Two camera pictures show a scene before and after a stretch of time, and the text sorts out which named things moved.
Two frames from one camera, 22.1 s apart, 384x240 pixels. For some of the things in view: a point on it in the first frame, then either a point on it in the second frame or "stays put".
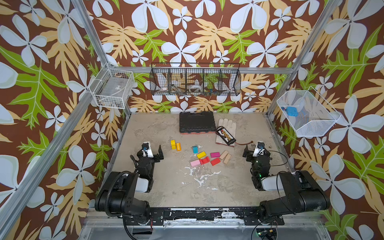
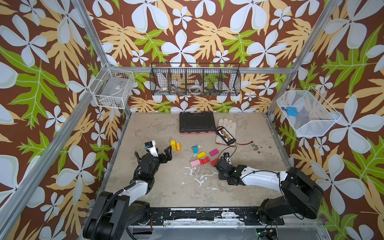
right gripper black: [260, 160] to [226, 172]
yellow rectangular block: [201, 155] stays put
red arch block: [205, 160] stays put
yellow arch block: [173, 144] stays put
